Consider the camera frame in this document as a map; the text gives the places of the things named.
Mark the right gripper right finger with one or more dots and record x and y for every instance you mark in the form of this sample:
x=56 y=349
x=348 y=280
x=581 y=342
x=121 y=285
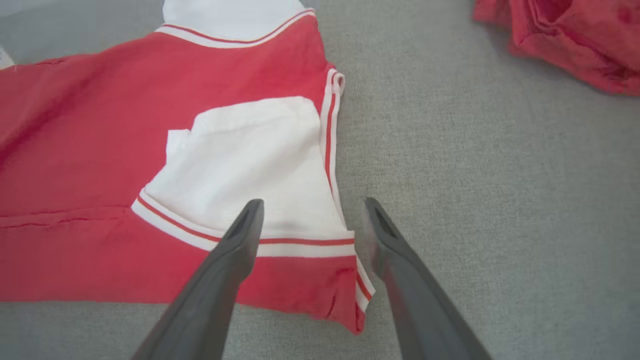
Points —
x=425 y=310

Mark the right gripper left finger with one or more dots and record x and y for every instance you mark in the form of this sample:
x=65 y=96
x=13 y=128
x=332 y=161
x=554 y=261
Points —
x=210 y=300

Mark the red and white sports jersey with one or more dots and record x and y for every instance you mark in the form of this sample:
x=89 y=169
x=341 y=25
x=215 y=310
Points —
x=75 y=150
x=575 y=40

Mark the grey fabric sofa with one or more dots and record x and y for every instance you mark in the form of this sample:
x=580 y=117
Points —
x=475 y=200

